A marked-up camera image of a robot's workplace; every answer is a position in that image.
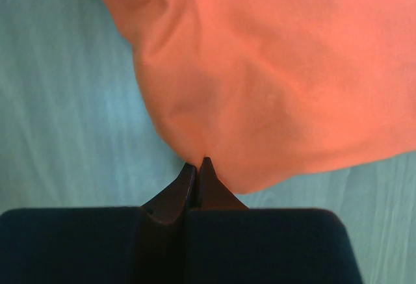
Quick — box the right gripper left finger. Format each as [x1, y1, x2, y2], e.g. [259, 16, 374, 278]
[140, 164, 196, 225]

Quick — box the orange t-shirt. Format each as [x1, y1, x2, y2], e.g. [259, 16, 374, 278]
[103, 0, 415, 194]

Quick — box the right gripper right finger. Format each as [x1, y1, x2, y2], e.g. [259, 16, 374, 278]
[197, 157, 248, 209]

